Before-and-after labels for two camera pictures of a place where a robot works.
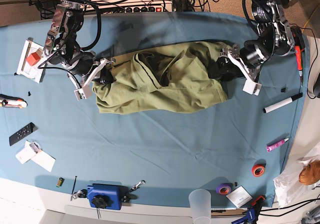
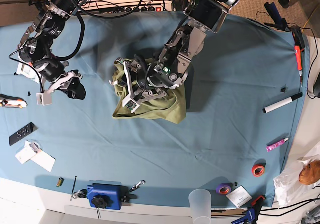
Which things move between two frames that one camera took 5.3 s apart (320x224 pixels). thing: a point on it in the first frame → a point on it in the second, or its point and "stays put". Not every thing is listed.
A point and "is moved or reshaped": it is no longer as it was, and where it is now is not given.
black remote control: x=18 y=136 stays put
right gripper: x=106 y=77 → x=75 y=89
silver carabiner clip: x=136 y=186 stays put
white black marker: x=282 y=103 stays put
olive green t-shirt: x=170 y=77 is moved or reshaped
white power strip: x=151 y=3 stays put
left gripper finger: x=224 y=69 → x=123 y=81
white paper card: x=239 y=196 stays put
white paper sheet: x=44 y=161 stays put
